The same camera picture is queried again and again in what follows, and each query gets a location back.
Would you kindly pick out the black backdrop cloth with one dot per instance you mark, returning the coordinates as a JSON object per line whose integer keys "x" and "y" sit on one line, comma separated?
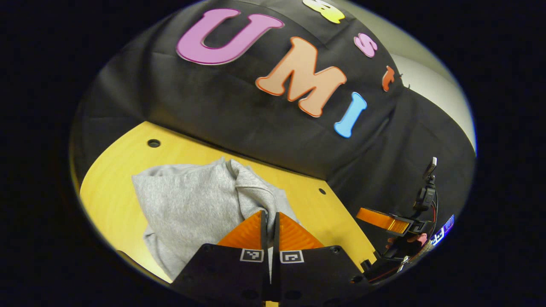
{"x": 239, "y": 115}

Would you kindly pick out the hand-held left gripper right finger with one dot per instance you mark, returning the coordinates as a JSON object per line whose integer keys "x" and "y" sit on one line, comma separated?
{"x": 315, "y": 273}

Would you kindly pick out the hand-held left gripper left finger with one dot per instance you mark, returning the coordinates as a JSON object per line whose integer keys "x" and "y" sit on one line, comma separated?
{"x": 230, "y": 273}

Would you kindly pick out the grey zip-neck sweatshirt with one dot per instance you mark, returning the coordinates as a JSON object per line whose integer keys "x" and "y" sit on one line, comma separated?
{"x": 192, "y": 209}

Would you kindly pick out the blue and white printed sign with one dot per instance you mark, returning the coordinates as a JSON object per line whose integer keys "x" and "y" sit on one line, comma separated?
{"x": 442, "y": 231}

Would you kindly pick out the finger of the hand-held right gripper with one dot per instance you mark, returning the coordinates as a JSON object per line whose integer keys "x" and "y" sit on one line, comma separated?
{"x": 379, "y": 220}

